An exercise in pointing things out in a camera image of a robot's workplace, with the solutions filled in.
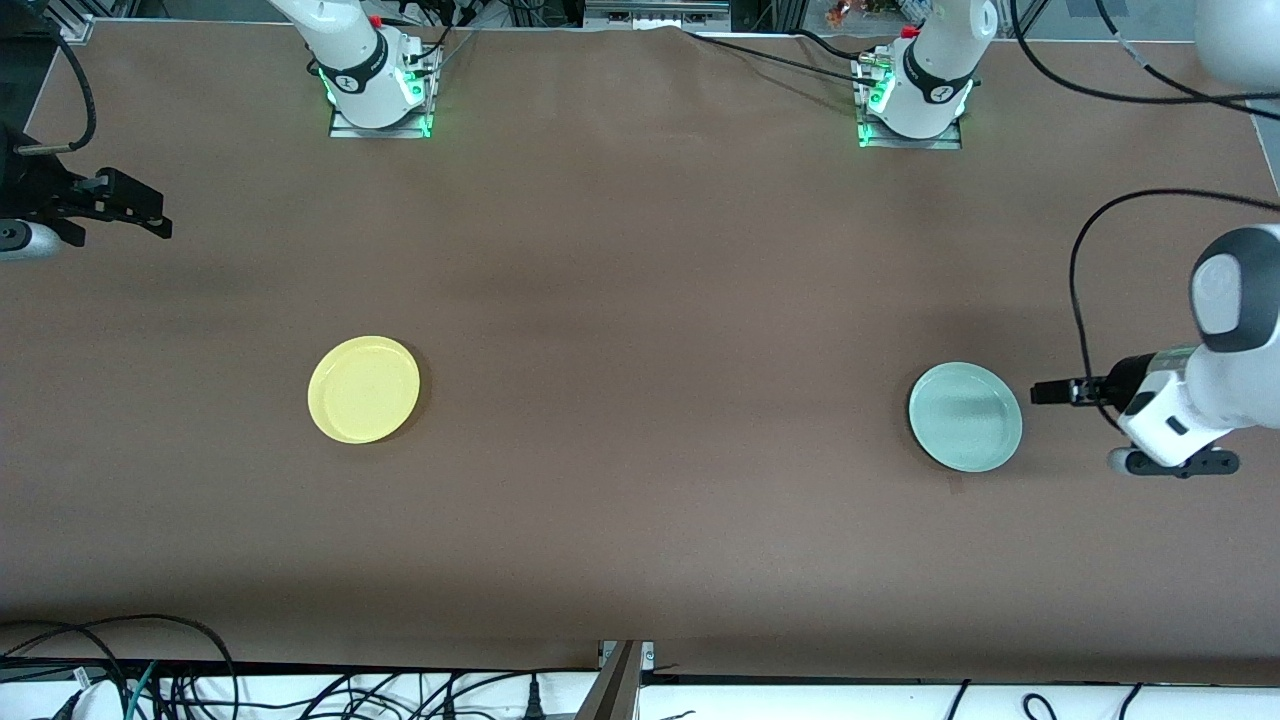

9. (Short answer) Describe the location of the short black base cable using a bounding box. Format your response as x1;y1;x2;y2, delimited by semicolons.
795;28;876;63

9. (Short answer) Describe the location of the long black base cable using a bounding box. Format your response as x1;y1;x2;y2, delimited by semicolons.
685;30;883;91

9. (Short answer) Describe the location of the black looped cable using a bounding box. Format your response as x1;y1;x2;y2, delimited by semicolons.
0;613;239;720

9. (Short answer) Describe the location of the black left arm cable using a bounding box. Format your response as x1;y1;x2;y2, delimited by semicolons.
1010;0;1280;433

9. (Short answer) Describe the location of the aluminium extrusion bar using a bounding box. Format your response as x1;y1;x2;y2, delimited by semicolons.
583;0;733;31

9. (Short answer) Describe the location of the pale green round plate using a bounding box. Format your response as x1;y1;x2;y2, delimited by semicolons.
908;361;1024;474

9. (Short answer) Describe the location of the aluminium frame post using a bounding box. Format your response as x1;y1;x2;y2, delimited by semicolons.
575;640;656;720

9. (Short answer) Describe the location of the black cable bundle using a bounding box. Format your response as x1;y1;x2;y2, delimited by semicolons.
398;0;483;79

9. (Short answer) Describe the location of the yellow round plate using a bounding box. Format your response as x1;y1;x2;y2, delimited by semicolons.
307;335;422;445

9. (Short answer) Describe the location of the orange background object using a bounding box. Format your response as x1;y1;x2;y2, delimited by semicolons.
828;0;901;26

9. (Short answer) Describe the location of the aluminium frame bracket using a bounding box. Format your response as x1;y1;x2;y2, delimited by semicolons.
30;0;96;46

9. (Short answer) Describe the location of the white lower shelf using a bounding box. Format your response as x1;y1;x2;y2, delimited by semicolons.
0;668;1280;720

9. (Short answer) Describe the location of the brown table cover sheet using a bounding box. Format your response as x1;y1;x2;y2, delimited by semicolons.
0;20;1280;686

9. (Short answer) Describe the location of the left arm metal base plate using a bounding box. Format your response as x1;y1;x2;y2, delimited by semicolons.
852;55;966;151

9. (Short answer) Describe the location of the green cable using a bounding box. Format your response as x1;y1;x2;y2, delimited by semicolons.
125;660;159;720

